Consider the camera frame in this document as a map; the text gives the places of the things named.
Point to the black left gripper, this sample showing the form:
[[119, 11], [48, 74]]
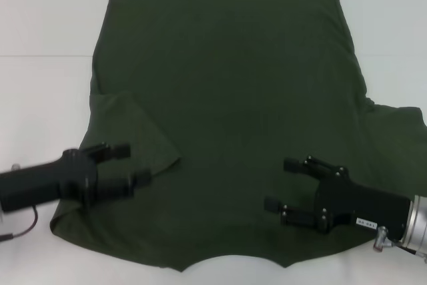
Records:
[[40, 181]]

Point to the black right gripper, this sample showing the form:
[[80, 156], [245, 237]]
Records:
[[367, 205]]

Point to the dark green t-shirt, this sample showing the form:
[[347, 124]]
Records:
[[213, 81]]

